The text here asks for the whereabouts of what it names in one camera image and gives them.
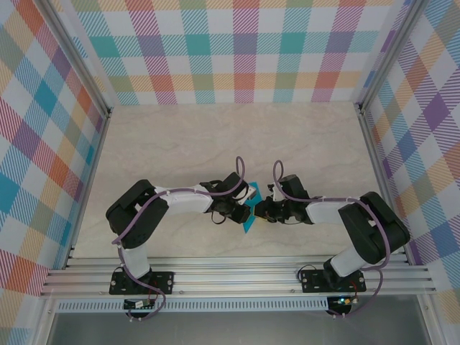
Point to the blue paper sheet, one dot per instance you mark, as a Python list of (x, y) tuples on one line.
[(248, 226)]

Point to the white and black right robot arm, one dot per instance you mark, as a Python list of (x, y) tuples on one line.
[(327, 212)]

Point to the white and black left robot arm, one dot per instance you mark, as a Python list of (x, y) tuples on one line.
[(187, 199)]

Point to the grey metal panel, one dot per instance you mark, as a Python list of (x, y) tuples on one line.
[(233, 328)]

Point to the aluminium slotted mounting rail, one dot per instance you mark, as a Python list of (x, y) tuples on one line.
[(233, 273)]

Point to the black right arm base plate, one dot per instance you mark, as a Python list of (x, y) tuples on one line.
[(312, 282)]

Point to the aluminium table side rail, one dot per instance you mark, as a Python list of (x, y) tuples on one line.
[(96, 161), (376, 161)]

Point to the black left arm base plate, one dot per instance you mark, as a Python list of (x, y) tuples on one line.
[(163, 282)]

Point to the aluminium frame post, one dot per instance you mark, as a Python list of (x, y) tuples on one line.
[(386, 54), (81, 54)]

